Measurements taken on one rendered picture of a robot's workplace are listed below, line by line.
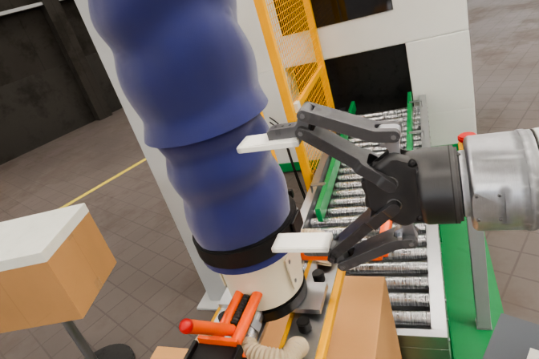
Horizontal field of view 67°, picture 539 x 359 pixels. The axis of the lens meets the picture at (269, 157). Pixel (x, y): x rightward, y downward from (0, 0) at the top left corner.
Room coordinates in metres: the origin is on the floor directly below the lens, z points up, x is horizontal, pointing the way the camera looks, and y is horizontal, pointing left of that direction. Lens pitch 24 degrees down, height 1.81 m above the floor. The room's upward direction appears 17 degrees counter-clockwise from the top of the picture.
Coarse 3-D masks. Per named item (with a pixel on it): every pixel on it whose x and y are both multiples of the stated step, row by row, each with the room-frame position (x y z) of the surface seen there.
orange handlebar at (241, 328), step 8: (384, 224) 0.73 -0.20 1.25; (304, 256) 0.72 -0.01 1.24; (312, 256) 0.71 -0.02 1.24; (320, 256) 0.70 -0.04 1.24; (384, 256) 0.66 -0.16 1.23; (240, 296) 0.65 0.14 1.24; (256, 296) 0.64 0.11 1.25; (232, 304) 0.64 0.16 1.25; (248, 304) 0.62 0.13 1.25; (256, 304) 0.62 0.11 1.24; (232, 312) 0.62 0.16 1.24; (248, 312) 0.60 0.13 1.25; (224, 320) 0.60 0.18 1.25; (240, 320) 0.59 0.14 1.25; (248, 320) 0.59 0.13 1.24; (240, 328) 0.57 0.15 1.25; (248, 328) 0.58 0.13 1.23; (216, 336) 0.57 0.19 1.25; (224, 336) 0.57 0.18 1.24; (232, 336) 0.56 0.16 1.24; (240, 336) 0.55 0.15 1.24
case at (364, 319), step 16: (352, 288) 0.89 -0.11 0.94; (368, 288) 0.87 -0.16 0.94; (384, 288) 0.87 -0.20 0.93; (352, 304) 0.84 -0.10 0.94; (368, 304) 0.82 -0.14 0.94; (384, 304) 0.83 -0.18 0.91; (336, 320) 0.80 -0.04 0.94; (352, 320) 0.79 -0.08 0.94; (368, 320) 0.77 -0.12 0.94; (384, 320) 0.80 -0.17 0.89; (272, 336) 0.81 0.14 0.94; (336, 336) 0.75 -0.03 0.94; (352, 336) 0.74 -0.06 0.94; (368, 336) 0.72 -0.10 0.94; (384, 336) 0.77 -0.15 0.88; (336, 352) 0.71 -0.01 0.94; (352, 352) 0.69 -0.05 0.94; (368, 352) 0.68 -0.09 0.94; (384, 352) 0.74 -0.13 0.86; (400, 352) 0.90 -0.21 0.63
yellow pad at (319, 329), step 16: (304, 272) 0.80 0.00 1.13; (320, 272) 0.75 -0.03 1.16; (336, 272) 0.76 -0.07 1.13; (336, 288) 0.72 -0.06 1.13; (336, 304) 0.68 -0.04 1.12; (288, 320) 0.67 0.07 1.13; (304, 320) 0.63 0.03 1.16; (320, 320) 0.64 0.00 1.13; (288, 336) 0.62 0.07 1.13; (304, 336) 0.61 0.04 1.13; (320, 336) 0.60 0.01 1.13; (320, 352) 0.57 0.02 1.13
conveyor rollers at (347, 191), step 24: (384, 120) 2.88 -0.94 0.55; (360, 144) 2.61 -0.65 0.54; (336, 192) 2.08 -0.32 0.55; (360, 192) 2.01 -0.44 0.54; (336, 216) 1.84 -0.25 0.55; (360, 240) 1.59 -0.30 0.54; (360, 264) 1.42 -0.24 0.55; (384, 264) 1.38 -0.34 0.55; (408, 264) 1.34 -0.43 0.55; (408, 288) 1.25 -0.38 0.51; (408, 312) 1.10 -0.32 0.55
